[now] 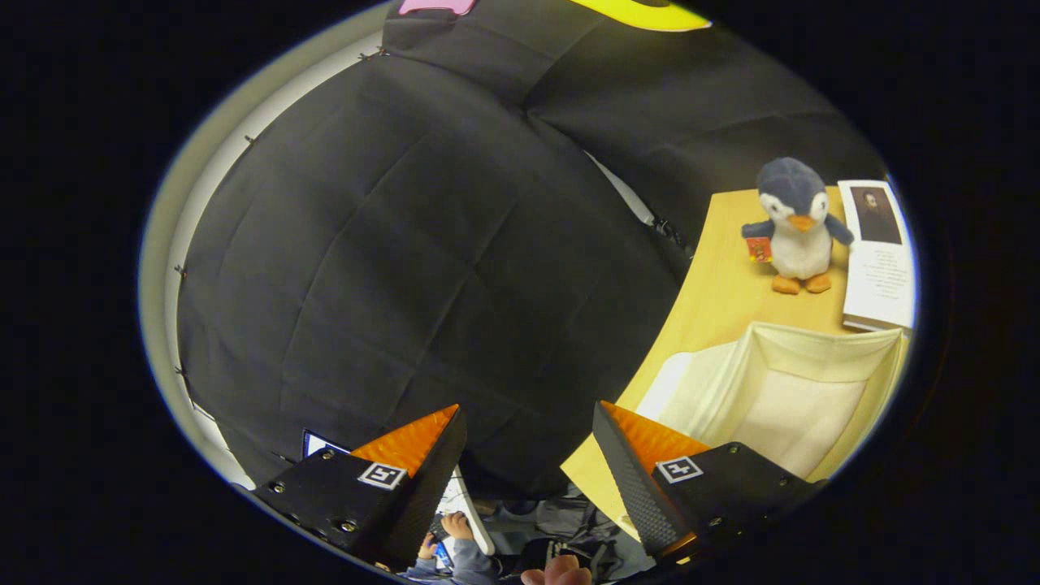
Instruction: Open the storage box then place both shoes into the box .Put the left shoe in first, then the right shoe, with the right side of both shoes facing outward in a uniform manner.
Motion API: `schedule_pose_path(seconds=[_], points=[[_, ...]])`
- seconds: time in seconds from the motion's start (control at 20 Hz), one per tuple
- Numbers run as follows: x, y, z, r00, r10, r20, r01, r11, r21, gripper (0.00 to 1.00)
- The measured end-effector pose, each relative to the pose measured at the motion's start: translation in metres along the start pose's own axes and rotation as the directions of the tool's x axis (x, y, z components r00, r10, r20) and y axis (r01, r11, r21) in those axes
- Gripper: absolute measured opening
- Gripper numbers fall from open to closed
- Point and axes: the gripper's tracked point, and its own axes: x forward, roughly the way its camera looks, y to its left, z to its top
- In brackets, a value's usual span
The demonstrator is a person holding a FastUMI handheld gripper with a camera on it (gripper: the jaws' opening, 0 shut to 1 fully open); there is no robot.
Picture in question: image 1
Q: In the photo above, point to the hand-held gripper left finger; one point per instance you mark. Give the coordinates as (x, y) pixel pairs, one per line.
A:
(426, 496)

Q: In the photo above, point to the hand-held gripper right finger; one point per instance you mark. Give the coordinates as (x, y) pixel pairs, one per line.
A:
(638, 496)

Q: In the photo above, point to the cream fabric storage box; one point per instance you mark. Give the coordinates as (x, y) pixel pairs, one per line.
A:
(804, 406)

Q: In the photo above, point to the white flat object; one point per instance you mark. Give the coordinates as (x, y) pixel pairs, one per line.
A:
(470, 512)

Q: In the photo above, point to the dark grey cloth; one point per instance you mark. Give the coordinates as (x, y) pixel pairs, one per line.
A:
(569, 520)

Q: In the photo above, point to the black backdrop cloth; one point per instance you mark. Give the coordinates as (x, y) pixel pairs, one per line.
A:
(406, 284)

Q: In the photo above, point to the blue penguin plush toy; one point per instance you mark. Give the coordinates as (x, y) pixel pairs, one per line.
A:
(800, 244)

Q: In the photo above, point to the white portrait cover book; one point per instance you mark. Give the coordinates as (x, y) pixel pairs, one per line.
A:
(881, 276)

